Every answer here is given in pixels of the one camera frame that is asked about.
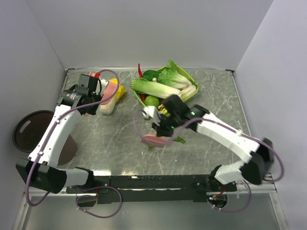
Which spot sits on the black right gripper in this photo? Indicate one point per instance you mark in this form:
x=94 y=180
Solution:
x=160 y=131

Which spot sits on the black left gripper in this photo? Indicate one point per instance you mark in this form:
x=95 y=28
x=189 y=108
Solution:
x=92 y=110

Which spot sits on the pink hand brush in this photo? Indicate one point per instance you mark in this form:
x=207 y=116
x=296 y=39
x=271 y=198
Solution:
x=152 y=140

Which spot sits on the pink dustpan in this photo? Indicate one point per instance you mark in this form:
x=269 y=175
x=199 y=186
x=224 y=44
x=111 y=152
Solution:
x=110 y=90

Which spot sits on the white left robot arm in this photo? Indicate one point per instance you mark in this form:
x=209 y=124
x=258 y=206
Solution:
x=40 y=169

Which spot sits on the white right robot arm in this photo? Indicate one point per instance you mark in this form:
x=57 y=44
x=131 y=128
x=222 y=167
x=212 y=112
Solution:
x=256 y=155

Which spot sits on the yellow napa cabbage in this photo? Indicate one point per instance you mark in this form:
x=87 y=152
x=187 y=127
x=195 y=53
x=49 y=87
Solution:
x=108 y=108

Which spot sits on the green round cabbage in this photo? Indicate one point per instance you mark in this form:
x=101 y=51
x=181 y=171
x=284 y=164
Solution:
x=152 y=101

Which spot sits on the large green napa cabbage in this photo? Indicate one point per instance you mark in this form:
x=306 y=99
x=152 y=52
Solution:
x=143 y=86

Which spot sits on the green bok choy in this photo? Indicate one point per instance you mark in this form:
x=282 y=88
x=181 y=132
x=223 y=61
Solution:
x=171 y=76

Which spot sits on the red chili pepper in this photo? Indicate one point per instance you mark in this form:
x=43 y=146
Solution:
x=140 y=71

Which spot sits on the brown round bin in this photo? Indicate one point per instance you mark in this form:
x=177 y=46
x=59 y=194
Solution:
x=29 y=131

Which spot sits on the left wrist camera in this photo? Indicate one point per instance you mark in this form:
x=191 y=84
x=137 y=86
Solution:
x=101 y=84

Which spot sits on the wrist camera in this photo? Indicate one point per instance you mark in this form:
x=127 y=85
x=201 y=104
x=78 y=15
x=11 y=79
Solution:
x=151 y=112
x=101 y=84

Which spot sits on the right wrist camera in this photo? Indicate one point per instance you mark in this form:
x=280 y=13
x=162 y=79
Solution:
x=151 y=112

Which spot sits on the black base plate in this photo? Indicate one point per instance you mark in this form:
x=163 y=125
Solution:
x=148 y=187

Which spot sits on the aluminium rail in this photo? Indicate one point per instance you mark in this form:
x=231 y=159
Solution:
x=251 y=185

